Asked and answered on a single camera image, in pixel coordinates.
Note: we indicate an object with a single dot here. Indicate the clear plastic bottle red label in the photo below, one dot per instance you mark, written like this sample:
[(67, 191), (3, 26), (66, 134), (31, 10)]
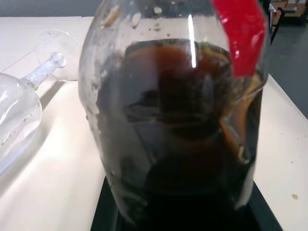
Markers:
[(168, 108)]

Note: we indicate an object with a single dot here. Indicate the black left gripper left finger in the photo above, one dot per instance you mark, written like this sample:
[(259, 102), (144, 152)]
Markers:
[(103, 211)]

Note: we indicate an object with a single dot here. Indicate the black metal stand frame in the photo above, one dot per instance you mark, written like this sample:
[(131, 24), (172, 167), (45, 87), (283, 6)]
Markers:
[(276, 21)]

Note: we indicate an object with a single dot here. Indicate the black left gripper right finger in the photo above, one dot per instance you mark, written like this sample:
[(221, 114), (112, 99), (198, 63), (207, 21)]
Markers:
[(260, 216)]

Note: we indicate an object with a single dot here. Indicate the brown cardboard box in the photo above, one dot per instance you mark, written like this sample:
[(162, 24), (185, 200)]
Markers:
[(297, 9)]

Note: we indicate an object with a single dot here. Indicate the clear wine glass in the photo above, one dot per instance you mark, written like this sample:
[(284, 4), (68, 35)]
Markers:
[(16, 101)]

